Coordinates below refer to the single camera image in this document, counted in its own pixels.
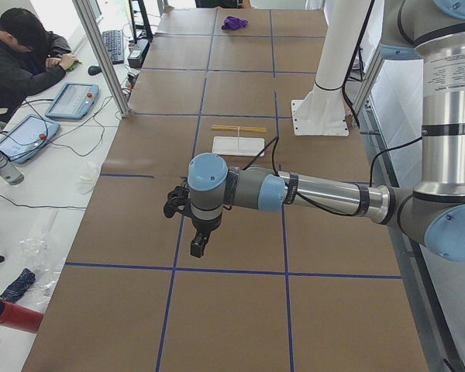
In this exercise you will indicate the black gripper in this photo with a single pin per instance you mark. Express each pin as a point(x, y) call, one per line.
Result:
point(204, 226)

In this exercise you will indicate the purple towel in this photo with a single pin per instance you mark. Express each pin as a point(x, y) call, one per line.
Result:
point(234, 23)

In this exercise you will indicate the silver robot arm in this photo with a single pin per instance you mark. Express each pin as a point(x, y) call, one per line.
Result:
point(432, 213)

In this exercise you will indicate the white towel rack with wooden bars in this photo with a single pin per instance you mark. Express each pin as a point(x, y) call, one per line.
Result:
point(237, 144)

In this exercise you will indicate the clear plastic wrap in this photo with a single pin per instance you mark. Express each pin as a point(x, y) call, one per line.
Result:
point(44, 256)

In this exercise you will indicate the far blue teach pendant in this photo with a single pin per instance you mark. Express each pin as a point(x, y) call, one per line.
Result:
point(73, 101)

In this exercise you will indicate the blue teach pendant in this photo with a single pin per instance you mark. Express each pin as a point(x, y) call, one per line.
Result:
point(73, 101)
point(27, 138)

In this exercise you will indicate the folded dark blue umbrella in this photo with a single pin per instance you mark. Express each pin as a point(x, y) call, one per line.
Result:
point(19, 286)

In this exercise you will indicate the red cylinder tube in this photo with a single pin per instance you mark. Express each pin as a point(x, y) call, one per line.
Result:
point(18, 317)

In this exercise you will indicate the black computer mouse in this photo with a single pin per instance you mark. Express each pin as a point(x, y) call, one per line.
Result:
point(94, 70)

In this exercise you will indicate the near blue teach pendant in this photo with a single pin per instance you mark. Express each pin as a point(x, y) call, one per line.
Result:
point(27, 138)

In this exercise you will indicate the grey water bottle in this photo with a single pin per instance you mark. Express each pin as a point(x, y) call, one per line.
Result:
point(9, 172)

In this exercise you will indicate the black keyboard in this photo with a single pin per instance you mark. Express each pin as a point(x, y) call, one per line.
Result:
point(114, 44)

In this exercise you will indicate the seated person in black jacket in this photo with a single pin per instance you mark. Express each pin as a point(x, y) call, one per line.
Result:
point(32, 59)

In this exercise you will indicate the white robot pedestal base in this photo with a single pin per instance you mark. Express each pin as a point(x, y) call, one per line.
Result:
point(321, 112)

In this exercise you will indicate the aluminium frame post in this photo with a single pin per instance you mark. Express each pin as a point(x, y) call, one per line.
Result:
point(88, 21)

